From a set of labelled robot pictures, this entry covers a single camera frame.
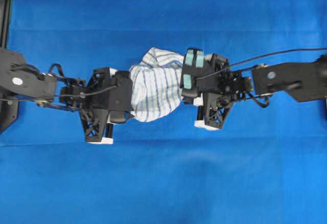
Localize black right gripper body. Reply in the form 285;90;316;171
193;54;252;131

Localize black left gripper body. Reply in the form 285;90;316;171
60;68;117;145

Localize white blue striped towel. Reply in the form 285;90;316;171
130;47;184;122

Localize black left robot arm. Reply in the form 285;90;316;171
1;48;119;145

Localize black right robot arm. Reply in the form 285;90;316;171
181;49;326;130

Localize blue table cloth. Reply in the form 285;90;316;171
1;0;326;223

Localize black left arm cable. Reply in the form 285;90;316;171
0;84;118;102

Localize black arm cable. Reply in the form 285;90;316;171
195;47;327;81
0;84;118;102

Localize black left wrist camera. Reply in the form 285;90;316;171
107;71;134;124

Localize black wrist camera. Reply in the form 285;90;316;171
180;48;229;104
107;71;134;124

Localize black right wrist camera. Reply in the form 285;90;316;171
180;48;229;104

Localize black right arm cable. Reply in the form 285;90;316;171
195;47;327;81

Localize black frame rail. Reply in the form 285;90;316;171
0;0;12;48

